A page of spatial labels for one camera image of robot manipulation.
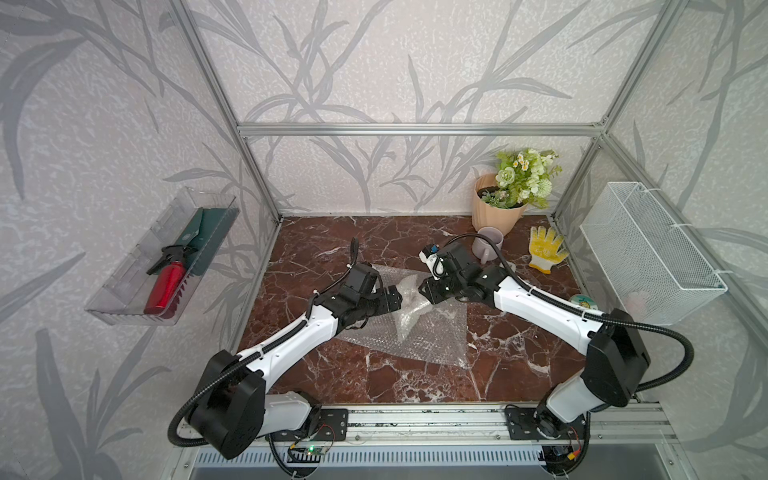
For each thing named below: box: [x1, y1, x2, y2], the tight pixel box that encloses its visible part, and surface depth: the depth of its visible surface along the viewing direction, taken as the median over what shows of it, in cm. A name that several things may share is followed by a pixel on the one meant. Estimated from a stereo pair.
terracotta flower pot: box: [472, 173, 528, 236], surface depth 106 cm
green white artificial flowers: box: [480, 148, 563, 208], surface depth 96 cm
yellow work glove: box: [528, 226, 569, 275], surface depth 111 cm
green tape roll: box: [570, 294, 599, 310], surface depth 89 cm
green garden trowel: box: [177, 207, 240, 275], surface depth 72 cm
